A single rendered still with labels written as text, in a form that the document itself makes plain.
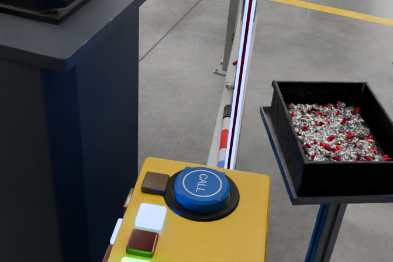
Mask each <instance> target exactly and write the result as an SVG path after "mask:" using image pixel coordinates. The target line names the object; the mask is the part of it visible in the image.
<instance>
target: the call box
mask: <svg viewBox="0 0 393 262"><path fill-rule="evenodd" d="M185 167H192V168H193V167H207V168H211V169H214V170H216V171H218V172H223V173H225V177H226V179H227V180H228V182H229V185H230V192H229V199H228V202H227V203H226V205H225V206H224V207H223V208H221V209H220V210H218V211H215V212H210V213H198V212H193V211H189V210H187V209H185V208H183V207H182V206H180V205H179V203H178V202H177V201H176V200H175V197H174V183H175V179H176V178H177V176H178V175H179V174H180V173H181V172H183V171H184V170H185ZM147 171H149V172H154V173H161V174H168V175H170V180H169V183H168V187H167V190H166V193H165V194H164V195H157V194H150V193H146V192H142V191H141V186H142V183H143V180H144V177H145V175H146V173H147ZM270 187H271V181H270V178H269V176H267V175H265V174H257V173H250V172H245V171H238V170H231V169H227V168H219V167H212V166H205V165H200V164H193V163H186V162H181V161H174V160H166V159H162V158H155V157H148V158H146V159H145V161H144V163H143V166H142V169H141V171H140V174H139V176H138V179H137V182H136V185H135V187H134V190H133V192H132V196H131V197H130V201H129V203H128V206H127V208H126V212H125V214H124V217H123V219H122V223H121V224H120V228H119V230H118V233H117V235H116V238H115V241H114V244H113V246H112V249H111V252H110V254H109V257H108V260H107V262H121V261H122V259H123V257H128V258H135V259H139V260H145V261H149V262H266V251H267V233H268V215H269V205H270ZM142 203H144V204H151V205H158V206H165V207H166V215H165V218H164V222H163V225H162V228H161V230H155V229H149V228H145V227H138V226H136V225H135V220H136V217H137V214H138V211H139V208H140V205H141V204H142ZM133 229H140V230H147V231H151V232H157V233H158V235H159V237H158V242H157V246H156V250H155V252H154V256H153V258H148V257H142V256H135V255H131V254H127V253H126V246H127V243H128V240H129V238H130V234H131V232H132V230H133Z"/></svg>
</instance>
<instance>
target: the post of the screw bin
mask: <svg viewBox="0 0 393 262"><path fill-rule="evenodd" d="M346 208H347V204H325V205H320V208H319V212H318V215H317V218H316V222H315V226H314V229H313V233H312V237H311V241H310V244H309V247H308V251H307V254H306V258H305V262H329V261H330V258H331V255H332V251H333V248H334V246H335V243H336V239H337V235H338V233H339V229H340V226H341V224H342V220H343V217H344V213H345V211H346Z"/></svg>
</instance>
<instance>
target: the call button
mask: <svg viewBox="0 0 393 262"><path fill-rule="evenodd" d="M229 192H230V185H229V182H228V180H227V179H226V177H225V173H223V172H218V171H216V170H214V169H211V168H207V167H193V168H192V167H185V170H184V171H183V172H181V173H180V174H179V175H178V176H177V178H176V179H175V183H174V197H175V200H176V201H177V202H178V203H179V205H180V206H182V207H183V208H185V209H187V210H189V211H193V212H198V213H210V212H215V211H218V210H220V209H221V208H223V207H224V206H225V205H226V203H227V202H228V199H229Z"/></svg>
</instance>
